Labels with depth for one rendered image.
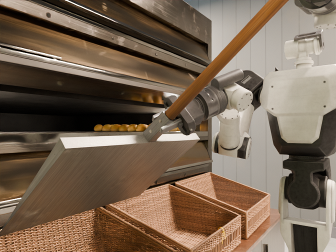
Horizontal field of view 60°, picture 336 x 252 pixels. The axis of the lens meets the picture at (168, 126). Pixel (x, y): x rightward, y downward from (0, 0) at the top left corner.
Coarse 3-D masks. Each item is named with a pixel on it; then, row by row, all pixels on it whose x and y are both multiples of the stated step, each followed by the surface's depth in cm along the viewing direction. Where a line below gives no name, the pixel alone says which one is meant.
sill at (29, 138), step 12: (60, 132) 126; (72, 132) 126; (84, 132) 132; (96, 132) 137; (108, 132) 144; (120, 132) 151; (132, 132) 159; (168, 132) 188; (180, 132) 200; (204, 132) 231; (0, 144) 101
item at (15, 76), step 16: (0, 64) 89; (16, 64) 91; (32, 64) 95; (48, 64) 100; (0, 80) 102; (16, 80) 105; (32, 80) 108; (48, 80) 110; (64, 80) 113; (80, 80) 117; (96, 80) 120; (112, 80) 126; (128, 80) 135; (112, 96) 150; (128, 96) 155; (144, 96) 161; (160, 96) 168
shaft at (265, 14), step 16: (272, 0) 60; (256, 16) 62; (272, 16) 62; (240, 32) 64; (256, 32) 63; (224, 48) 66; (240, 48) 65; (224, 64) 67; (208, 80) 69; (192, 96) 71; (176, 112) 74
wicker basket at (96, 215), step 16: (96, 208) 132; (64, 224) 118; (80, 224) 124; (96, 224) 131; (112, 224) 127; (128, 224) 121; (0, 240) 98; (16, 240) 101; (32, 240) 106; (48, 240) 111; (80, 240) 122; (96, 240) 128; (112, 240) 127; (128, 240) 122; (144, 240) 117
